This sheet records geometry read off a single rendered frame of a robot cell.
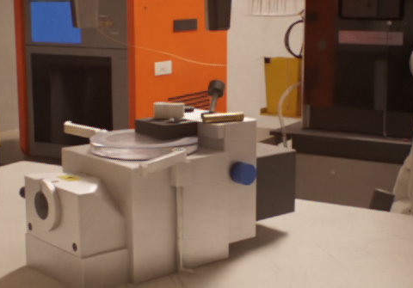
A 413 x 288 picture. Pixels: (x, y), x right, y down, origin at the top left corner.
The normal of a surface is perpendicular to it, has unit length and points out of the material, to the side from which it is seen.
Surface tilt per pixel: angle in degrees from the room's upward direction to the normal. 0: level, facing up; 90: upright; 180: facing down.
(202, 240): 90
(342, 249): 0
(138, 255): 90
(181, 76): 90
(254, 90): 90
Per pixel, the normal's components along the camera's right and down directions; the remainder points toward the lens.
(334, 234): 0.00, -0.98
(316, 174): -0.51, 0.16
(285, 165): 0.65, 0.15
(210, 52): 0.86, 0.09
